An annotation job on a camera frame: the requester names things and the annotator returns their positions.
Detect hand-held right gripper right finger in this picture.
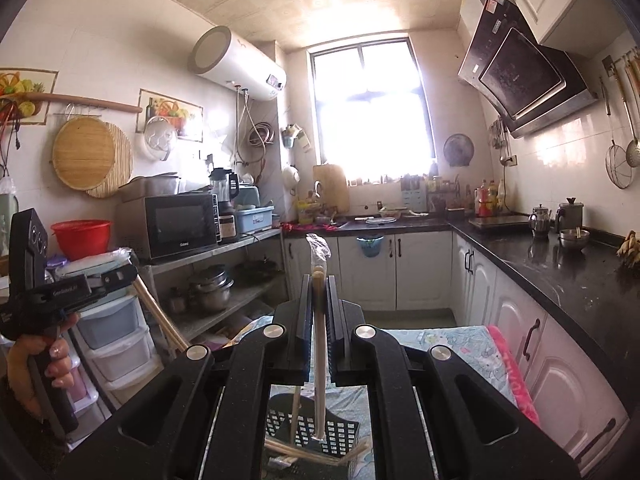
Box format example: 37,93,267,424
325,275,583,480

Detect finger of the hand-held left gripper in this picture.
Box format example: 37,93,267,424
89,262,139,295

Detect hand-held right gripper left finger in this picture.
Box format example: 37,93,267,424
57,274,315,480

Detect wooden chopstick pair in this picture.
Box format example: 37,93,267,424
289,385,303,447
131,260,193,356
306,234,332,443

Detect green plastic basket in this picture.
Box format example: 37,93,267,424
262,392,368,480

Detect pile of wooden chopsticks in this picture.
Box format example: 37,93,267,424
262,435,373,468

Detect row of hanging utensils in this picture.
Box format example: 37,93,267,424
602,45,640,168

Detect person's left hand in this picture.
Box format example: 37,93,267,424
7,311,81,420

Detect red plastic basin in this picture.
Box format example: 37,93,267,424
50,220,112,261

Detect plastic drawer unit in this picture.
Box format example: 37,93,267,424
45,250,163,411

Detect black wok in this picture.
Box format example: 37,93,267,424
245,257,281,281

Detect black microwave oven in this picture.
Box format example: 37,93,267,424
116,192,221,265

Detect blue hanging bin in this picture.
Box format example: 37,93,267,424
356,235,385,259

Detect red cloth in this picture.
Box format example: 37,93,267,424
282,222,346,233

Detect stacked steel pots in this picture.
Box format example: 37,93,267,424
187,265,236,313

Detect kitchen shelf rack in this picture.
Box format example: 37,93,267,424
140,227,291,346

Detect white base cabinets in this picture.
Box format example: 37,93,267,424
282,227,631,466

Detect round bamboo board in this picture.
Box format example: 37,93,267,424
52,116,118,192

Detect round woven mat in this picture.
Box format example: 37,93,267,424
85,121,135,199

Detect blue dish rack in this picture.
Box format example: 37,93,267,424
235,185,276,235

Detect wooden cutting board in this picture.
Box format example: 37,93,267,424
312,164,350,213

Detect black blender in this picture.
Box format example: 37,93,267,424
209,166,240,243

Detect white round plastic cover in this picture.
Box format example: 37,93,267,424
144,115,178,162

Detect white knife holder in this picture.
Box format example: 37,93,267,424
401,175,428,213

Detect wooden rolling pin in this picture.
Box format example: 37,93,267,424
0,91,143,113

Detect pink blanket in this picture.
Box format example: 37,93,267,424
487,325,541,426

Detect teal hanging holder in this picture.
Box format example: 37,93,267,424
282,124,313,150

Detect red white jar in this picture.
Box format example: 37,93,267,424
474,185,493,218

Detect yellow oil bottle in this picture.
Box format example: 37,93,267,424
487,180,506,216

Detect kitchen window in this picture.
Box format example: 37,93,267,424
306,37,437,183

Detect small steel kettle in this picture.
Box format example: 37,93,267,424
528,204,553,238

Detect black kitchen countertop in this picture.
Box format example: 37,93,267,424
282,212,640,386

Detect hanging metal spoons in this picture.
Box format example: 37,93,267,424
487,117,511,167

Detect white water heater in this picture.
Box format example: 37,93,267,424
192,25,287,102

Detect steel bowl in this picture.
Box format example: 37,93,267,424
559,227,592,251

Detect steel jug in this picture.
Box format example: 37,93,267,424
552,197,586,235

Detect bunch of bananas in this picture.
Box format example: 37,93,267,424
617,230,640,268

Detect black range hood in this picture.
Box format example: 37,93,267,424
457,0,601,139

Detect fruit wall poster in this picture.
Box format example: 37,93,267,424
0,69,60,126
137,89,205,143

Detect wire skimmer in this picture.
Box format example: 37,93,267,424
601,77,633,190

